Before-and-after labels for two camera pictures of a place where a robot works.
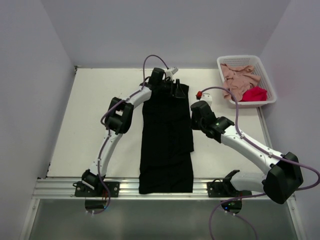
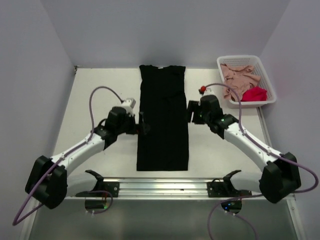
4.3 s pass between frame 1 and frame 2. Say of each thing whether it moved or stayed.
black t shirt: moved
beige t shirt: stayed
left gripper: moved
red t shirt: stayed
